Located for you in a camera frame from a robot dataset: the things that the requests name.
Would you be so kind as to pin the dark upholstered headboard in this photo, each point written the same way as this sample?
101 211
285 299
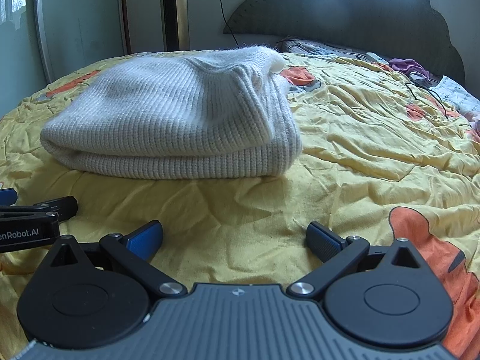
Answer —
405 29

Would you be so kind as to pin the white knit sweater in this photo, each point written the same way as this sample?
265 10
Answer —
208 115

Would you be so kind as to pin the purple cloth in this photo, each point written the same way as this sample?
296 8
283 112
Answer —
407 66

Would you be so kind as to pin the white remote control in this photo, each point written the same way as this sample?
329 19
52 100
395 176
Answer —
376 58

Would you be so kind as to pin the white patterned pillow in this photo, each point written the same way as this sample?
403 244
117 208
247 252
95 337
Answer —
455 94

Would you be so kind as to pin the plaid pillow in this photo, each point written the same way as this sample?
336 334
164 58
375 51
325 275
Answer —
322 50

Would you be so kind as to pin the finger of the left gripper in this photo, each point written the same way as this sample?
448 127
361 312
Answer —
8 197

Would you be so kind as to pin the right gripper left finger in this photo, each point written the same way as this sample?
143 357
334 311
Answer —
131 255

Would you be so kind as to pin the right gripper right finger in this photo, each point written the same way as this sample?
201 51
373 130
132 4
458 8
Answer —
339 257

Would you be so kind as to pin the glass sliding wardrobe door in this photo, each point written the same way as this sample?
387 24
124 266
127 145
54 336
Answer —
43 40

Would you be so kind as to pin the yellow carrot print quilt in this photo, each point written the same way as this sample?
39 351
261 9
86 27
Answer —
381 159

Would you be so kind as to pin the gold tower air conditioner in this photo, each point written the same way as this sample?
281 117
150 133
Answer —
174 14

